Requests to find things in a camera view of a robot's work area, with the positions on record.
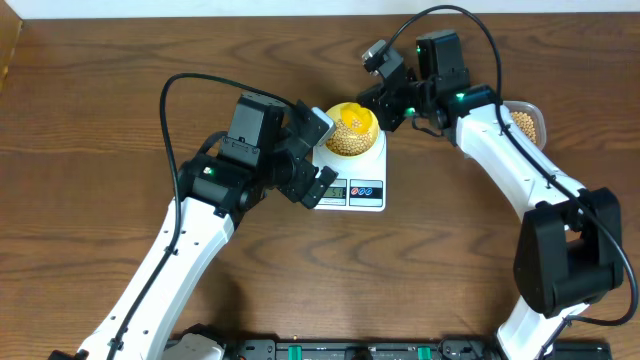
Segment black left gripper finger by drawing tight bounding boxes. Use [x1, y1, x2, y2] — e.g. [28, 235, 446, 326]
[301, 166, 338, 209]
[289, 101, 320, 145]

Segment yellow plastic measuring scoop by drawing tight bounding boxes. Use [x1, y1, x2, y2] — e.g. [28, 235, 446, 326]
[340, 103, 374, 134]

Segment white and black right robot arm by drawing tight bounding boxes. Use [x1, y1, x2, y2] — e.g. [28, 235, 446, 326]
[357, 30, 624, 359]

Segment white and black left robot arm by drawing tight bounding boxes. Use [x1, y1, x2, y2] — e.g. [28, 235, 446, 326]
[74, 92, 337, 359]

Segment white digital kitchen scale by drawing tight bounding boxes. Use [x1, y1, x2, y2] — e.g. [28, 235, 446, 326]
[312, 132, 387, 212]

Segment pale yellow bowl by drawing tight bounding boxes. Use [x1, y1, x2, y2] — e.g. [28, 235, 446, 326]
[325, 102, 380, 157]

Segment soybeans in yellow bowl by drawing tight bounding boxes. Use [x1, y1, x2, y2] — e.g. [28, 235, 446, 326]
[325, 120, 377, 157]

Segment soybeans in container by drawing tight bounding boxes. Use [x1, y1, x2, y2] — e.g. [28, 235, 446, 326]
[511, 111, 537, 144]

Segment clear plastic container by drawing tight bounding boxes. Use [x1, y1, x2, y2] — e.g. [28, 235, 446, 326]
[504, 101, 547, 150]

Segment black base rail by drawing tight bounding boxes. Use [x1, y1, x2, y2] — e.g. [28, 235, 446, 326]
[164, 338, 612, 360]

